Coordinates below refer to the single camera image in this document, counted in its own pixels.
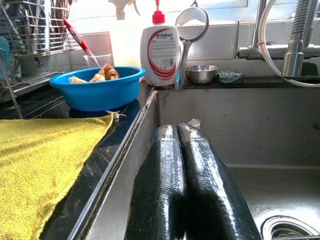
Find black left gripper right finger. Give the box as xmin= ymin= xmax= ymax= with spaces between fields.
xmin=177 ymin=122 xmax=262 ymax=240

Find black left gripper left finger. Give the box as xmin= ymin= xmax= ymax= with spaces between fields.
xmin=124 ymin=123 xmax=188 ymax=240

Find steel sink drain strainer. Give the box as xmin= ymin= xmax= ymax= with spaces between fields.
xmin=259 ymin=214 xmax=320 ymax=240

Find blue plastic bowl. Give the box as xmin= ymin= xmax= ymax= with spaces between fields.
xmin=49 ymin=65 xmax=146 ymax=112

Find green scouring pad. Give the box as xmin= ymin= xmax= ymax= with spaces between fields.
xmin=215 ymin=70 xmax=245 ymax=85

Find small steel bowl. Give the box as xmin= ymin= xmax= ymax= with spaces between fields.
xmin=184 ymin=64 xmax=220 ymax=85

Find yellow terry cloth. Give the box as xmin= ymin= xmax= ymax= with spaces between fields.
xmin=0 ymin=113 xmax=126 ymax=240

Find brown food scraps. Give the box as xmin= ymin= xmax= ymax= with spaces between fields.
xmin=68 ymin=63 xmax=121 ymax=84

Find white red-pump soap bottle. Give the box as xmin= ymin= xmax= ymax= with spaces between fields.
xmin=139 ymin=0 xmax=181 ymax=87

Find square steel tap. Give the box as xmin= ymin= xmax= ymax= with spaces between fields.
xmin=236 ymin=0 xmax=320 ymax=61

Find clear plastic cup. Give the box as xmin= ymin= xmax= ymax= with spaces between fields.
xmin=81 ymin=31 xmax=115 ymax=69

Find dark green sponge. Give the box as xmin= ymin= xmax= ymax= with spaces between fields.
xmin=298 ymin=61 xmax=320 ymax=79

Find steel spring pull-down faucet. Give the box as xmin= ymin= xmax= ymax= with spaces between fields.
xmin=281 ymin=0 xmax=318 ymax=78

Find red and white brush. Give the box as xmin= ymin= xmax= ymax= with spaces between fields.
xmin=62 ymin=17 xmax=102 ymax=68

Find steel mesh strainer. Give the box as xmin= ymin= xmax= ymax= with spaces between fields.
xmin=174 ymin=1 xmax=210 ymax=92

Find white spray bottle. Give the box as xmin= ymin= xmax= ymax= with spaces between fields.
xmin=107 ymin=0 xmax=142 ymax=21

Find light blue mug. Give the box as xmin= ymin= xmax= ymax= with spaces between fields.
xmin=0 ymin=36 xmax=13 ymax=78

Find white looped hose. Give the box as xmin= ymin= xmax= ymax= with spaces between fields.
xmin=257 ymin=0 xmax=320 ymax=88

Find steel wire dish rack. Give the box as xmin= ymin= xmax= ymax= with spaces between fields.
xmin=0 ymin=0 xmax=81 ymax=120

